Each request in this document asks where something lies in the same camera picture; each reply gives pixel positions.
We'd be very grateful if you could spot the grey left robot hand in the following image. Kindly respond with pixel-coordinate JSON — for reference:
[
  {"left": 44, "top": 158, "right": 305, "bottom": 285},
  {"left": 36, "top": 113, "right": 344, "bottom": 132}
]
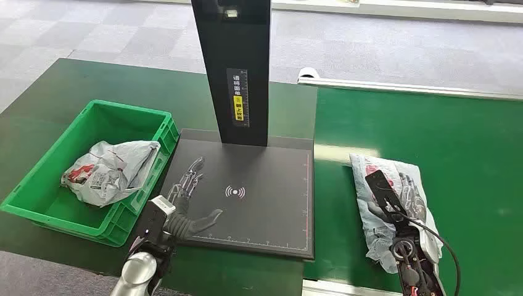
[{"left": 165, "top": 157, "right": 224, "bottom": 241}]

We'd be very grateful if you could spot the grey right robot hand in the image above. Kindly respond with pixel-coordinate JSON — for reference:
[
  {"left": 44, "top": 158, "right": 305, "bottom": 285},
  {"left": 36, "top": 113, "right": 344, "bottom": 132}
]
[{"left": 366, "top": 171, "right": 428, "bottom": 228}]

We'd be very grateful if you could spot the grey red-printed mailer package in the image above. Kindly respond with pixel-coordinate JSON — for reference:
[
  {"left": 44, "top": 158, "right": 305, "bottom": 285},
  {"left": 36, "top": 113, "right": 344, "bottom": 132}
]
[{"left": 349, "top": 153, "right": 445, "bottom": 275}]

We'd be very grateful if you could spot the black weighing device with column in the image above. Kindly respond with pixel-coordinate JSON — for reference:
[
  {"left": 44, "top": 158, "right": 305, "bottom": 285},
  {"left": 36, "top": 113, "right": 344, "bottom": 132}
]
[{"left": 160, "top": 0, "right": 316, "bottom": 261}]

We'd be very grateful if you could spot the green belt conveyor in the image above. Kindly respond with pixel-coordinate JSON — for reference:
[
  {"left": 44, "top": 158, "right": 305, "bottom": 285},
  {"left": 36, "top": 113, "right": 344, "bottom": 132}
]
[{"left": 297, "top": 67, "right": 523, "bottom": 296}]

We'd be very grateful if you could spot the crumpled grey mailer bag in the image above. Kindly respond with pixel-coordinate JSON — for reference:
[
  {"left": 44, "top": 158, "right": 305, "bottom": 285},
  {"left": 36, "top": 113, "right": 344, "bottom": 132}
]
[{"left": 60, "top": 140, "right": 162, "bottom": 208}]

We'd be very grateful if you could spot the black yellow label sticker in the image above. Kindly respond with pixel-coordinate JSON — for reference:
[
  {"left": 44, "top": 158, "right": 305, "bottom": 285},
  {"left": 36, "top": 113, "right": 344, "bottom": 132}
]
[{"left": 226, "top": 68, "right": 250, "bottom": 128}]

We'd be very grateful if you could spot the green plastic crate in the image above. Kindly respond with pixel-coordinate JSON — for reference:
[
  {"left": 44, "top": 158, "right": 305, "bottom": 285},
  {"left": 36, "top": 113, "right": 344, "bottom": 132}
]
[{"left": 0, "top": 99, "right": 181, "bottom": 249}]

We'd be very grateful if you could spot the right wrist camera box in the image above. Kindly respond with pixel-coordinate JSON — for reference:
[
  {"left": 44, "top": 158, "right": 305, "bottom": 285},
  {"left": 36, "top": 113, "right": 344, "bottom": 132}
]
[{"left": 364, "top": 169, "right": 410, "bottom": 226}]

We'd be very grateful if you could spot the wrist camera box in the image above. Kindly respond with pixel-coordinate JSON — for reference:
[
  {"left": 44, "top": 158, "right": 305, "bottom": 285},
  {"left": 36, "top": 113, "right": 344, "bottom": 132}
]
[
  {"left": 136, "top": 195, "right": 177, "bottom": 251},
  {"left": 364, "top": 169, "right": 410, "bottom": 226}
]

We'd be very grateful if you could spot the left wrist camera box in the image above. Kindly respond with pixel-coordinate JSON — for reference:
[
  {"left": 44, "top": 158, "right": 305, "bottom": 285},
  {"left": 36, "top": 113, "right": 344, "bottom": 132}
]
[{"left": 136, "top": 195, "right": 177, "bottom": 251}]

